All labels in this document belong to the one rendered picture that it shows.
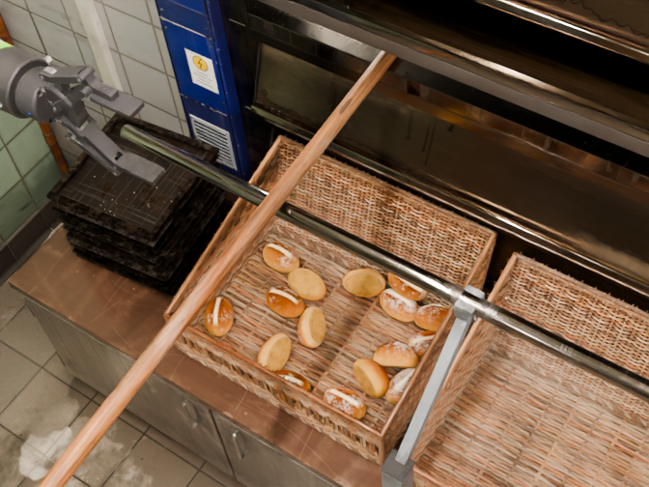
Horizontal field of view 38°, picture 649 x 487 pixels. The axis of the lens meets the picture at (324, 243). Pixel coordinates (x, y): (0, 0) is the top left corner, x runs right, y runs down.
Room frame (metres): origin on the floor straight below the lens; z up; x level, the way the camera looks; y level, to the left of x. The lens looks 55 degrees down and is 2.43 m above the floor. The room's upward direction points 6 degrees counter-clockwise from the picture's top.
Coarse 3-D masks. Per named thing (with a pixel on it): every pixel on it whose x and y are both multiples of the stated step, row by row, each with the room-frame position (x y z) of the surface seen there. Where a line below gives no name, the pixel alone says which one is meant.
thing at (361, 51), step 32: (288, 32) 1.41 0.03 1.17; (320, 32) 1.39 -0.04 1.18; (352, 64) 1.32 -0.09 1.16; (416, 96) 1.23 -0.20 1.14; (448, 96) 1.19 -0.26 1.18; (480, 96) 1.18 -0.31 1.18; (512, 128) 1.11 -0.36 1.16; (544, 128) 1.09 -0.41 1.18; (576, 160) 1.03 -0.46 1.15; (608, 160) 1.00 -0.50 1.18; (640, 160) 0.99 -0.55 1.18
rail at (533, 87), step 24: (312, 0) 1.19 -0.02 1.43; (360, 24) 1.13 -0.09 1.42; (384, 24) 1.12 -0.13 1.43; (432, 48) 1.05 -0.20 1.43; (456, 48) 1.05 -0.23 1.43; (480, 72) 1.00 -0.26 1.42; (504, 72) 0.98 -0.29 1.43; (552, 96) 0.93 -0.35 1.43; (576, 96) 0.92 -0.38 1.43; (600, 120) 0.88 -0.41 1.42; (624, 120) 0.87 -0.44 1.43
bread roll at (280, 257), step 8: (264, 248) 1.29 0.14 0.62; (272, 248) 1.27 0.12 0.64; (280, 248) 1.27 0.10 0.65; (288, 248) 1.27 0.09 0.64; (264, 256) 1.27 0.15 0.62; (272, 256) 1.26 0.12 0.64; (280, 256) 1.25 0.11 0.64; (288, 256) 1.25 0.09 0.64; (296, 256) 1.26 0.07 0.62; (272, 264) 1.24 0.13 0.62; (280, 264) 1.24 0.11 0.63; (288, 264) 1.23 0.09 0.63; (296, 264) 1.24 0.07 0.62; (288, 272) 1.23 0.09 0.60
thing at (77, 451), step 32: (384, 64) 1.26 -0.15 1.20; (352, 96) 1.19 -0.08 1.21; (288, 192) 0.99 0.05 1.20; (256, 224) 0.92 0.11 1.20; (224, 256) 0.87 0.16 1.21; (192, 320) 0.77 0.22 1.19; (160, 352) 0.71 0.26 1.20; (128, 384) 0.66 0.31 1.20; (96, 416) 0.61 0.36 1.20; (64, 480) 0.52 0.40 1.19
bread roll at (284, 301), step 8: (272, 288) 1.17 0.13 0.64; (280, 288) 1.16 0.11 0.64; (288, 288) 1.16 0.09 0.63; (272, 296) 1.14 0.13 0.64; (280, 296) 1.14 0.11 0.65; (288, 296) 1.14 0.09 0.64; (296, 296) 1.14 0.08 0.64; (272, 304) 1.13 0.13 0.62; (280, 304) 1.12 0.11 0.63; (288, 304) 1.12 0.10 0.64; (296, 304) 1.12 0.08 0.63; (304, 304) 1.13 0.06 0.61; (280, 312) 1.11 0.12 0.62; (288, 312) 1.11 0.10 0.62; (296, 312) 1.11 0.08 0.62
